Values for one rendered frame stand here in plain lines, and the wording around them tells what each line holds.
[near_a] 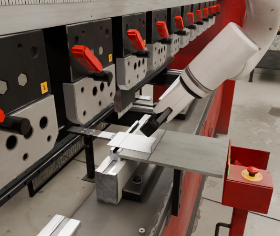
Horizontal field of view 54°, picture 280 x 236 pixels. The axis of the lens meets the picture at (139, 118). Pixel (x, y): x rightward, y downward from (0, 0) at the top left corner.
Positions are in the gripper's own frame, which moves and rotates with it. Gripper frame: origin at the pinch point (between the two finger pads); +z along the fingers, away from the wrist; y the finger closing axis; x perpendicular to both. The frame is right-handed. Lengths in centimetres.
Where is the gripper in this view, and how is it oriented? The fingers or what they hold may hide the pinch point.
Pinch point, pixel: (151, 124)
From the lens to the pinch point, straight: 74.0
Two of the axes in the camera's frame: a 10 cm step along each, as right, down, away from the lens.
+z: -6.0, 6.1, 5.2
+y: -3.5, 3.9, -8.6
